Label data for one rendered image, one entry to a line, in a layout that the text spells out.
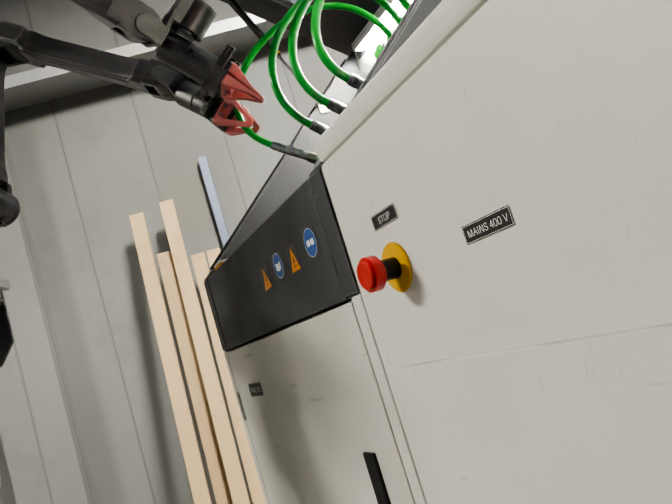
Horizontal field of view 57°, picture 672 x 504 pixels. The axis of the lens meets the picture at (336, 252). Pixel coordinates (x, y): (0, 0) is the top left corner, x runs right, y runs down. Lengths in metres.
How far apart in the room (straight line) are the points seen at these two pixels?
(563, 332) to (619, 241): 0.09
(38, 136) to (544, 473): 3.22
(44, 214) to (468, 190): 3.02
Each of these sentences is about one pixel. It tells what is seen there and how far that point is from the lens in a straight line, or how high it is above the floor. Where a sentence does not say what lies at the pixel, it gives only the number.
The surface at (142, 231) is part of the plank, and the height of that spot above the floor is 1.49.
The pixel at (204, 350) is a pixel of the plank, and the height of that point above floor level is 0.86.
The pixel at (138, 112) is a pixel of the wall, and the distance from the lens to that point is 3.42.
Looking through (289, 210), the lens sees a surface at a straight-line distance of 0.85.
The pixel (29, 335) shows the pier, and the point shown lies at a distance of 3.24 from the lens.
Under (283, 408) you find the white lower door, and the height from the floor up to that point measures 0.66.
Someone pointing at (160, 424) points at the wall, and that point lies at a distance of 3.19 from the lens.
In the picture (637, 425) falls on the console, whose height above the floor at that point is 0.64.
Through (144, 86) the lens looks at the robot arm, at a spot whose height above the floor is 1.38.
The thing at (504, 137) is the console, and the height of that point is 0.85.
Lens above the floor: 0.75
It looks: 7 degrees up
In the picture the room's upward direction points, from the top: 17 degrees counter-clockwise
